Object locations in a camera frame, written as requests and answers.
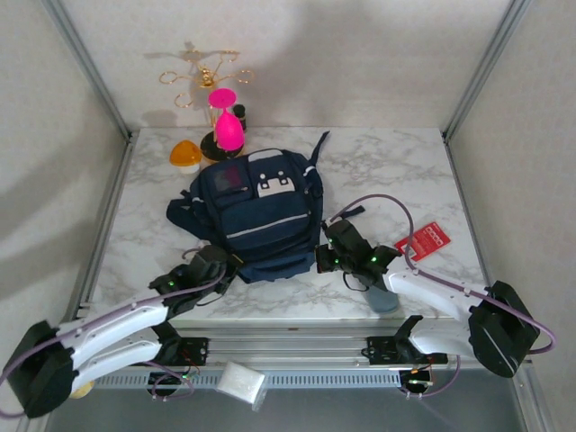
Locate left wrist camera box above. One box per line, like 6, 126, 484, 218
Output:
191, 245, 229, 278

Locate gold wire glass rack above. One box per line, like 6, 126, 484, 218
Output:
157, 41, 257, 164

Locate aluminium side rail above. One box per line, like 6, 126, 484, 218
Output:
67, 130, 139, 320

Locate grey slotted cable tray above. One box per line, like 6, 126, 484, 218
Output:
92, 369, 404, 389

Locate tape roll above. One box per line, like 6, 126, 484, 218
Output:
70, 380, 96, 401

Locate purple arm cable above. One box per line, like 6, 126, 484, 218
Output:
332, 193, 559, 400
0, 245, 229, 418

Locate grey pencil case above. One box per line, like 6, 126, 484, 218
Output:
363, 287, 401, 315

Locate navy blue backpack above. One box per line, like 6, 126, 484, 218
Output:
165, 130, 333, 285

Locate aluminium rail frame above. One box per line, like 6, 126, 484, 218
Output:
33, 314, 532, 374

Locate white plastic packet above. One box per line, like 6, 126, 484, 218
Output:
216, 360, 266, 402

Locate aluminium frame strut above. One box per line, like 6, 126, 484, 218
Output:
512, 373, 557, 432

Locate aluminium frame post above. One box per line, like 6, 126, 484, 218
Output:
442, 0, 533, 141
42, 0, 135, 141

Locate orange mushroom-shaped container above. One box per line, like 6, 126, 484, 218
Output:
168, 139, 203, 176

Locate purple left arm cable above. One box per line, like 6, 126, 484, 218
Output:
0, 245, 229, 418

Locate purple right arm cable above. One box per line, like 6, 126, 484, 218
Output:
332, 193, 559, 400

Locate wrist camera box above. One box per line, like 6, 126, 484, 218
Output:
191, 245, 229, 278
319, 218, 364, 249

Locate red package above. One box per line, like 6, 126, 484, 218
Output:
394, 220, 452, 263

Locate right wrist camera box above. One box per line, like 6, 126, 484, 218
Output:
319, 218, 364, 249

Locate pink goblet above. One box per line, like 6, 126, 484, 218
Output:
207, 87, 248, 152

